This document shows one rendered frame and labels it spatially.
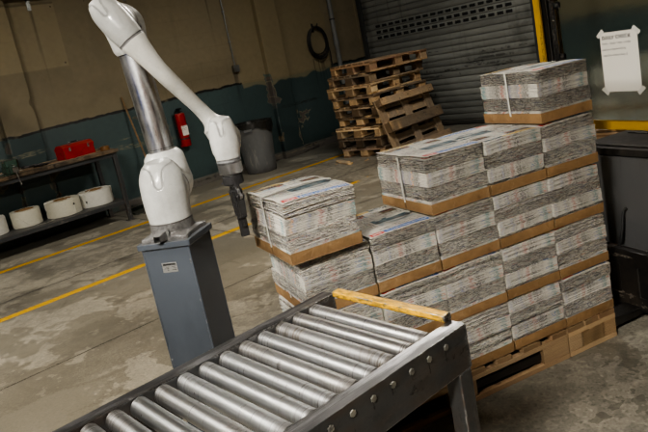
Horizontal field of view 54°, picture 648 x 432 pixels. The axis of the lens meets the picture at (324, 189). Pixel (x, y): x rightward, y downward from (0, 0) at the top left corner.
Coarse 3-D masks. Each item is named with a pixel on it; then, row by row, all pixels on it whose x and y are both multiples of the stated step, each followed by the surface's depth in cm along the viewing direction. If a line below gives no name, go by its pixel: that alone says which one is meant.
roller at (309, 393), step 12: (228, 360) 170; (240, 360) 168; (252, 360) 167; (240, 372) 166; (252, 372) 162; (264, 372) 159; (276, 372) 157; (264, 384) 158; (276, 384) 154; (288, 384) 151; (300, 384) 149; (312, 384) 149; (300, 396) 147; (312, 396) 144; (324, 396) 142
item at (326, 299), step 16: (304, 304) 197; (320, 304) 197; (272, 320) 189; (288, 320) 189; (240, 336) 182; (256, 336) 182; (208, 352) 176; (176, 368) 170; (192, 368) 168; (144, 384) 165; (160, 384) 163; (112, 400) 159; (128, 400) 158; (96, 416) 153; (176, 416) 166
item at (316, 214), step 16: (288, 192) 236; (304, 192) 229; (320, 192) 224; (336, 192) 227; (352, 192) 230; (272, 208) 228; (288, 208) 220; (304, 208) 223; (320, 208) 226; (336, 208) 229; (352, 208) 232; (272, 224) 232; (288, 224) 221; (304, 224) 224; (320, 224) 227; (336, 224) 229; (352, 224) 232; (288, 240) 222; (304, 240) 225; (320, 240) 227
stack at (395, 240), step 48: (528, 192) 269; (384, 240) 243; (432, 240) 252; (480, 240) 261; (528, 240) 271; (288, 288) 249; (336, 288) 237; (432, 288) 253; (480, 288) 264; (480, 336) 266
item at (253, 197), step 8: (304, 176) 261; (312, 176) 256; (320, 176) 252; (280, 184) 252; (288, 184) 249; (248, 192) 251; (256, 192) 246; (264, 192) 244; (248, 200) 252; (256, 200) 242; (256, 208) 244; (256, 216) 247; (256, 224) 248; (264, 224) 240; (256, 232) 251; (264, 232) 242; (264, 240) 246
